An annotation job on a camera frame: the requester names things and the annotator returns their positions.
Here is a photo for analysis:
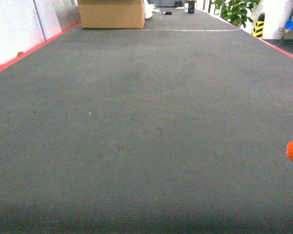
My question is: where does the small black box far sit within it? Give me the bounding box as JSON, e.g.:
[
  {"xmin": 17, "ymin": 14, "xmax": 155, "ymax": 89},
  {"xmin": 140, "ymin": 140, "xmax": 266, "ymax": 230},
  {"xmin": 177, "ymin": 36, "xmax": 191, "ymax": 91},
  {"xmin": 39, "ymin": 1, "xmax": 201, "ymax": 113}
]
[{"xmin": 188, "ymin": 0, "xmax": 196, "ymax": 14}]

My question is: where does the yellow black traffic cone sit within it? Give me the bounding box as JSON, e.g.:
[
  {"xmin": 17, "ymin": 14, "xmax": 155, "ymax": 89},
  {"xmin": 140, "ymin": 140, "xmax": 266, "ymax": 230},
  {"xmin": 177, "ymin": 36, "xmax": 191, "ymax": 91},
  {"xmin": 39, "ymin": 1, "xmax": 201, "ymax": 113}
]
[{"xmin": 252, "ymin": 13, "xmax": 265, "ymax": 39}]

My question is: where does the brown cardboard box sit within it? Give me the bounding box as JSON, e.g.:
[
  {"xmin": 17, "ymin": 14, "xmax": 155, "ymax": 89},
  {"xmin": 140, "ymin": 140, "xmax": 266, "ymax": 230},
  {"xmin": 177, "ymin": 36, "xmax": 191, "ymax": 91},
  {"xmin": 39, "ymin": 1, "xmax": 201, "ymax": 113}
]
[{"xmin": 77, "ymin": 0, "xmax": 145, "ymax": 29}]

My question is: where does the green potted plant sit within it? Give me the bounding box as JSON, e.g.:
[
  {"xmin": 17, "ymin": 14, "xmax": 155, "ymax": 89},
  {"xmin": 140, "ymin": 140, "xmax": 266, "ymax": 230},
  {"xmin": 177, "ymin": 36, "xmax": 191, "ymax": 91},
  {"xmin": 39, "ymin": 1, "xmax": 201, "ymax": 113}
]
[{"xmin": 210, "ymin": 0, "xmax": 260, "ymax": 28}]

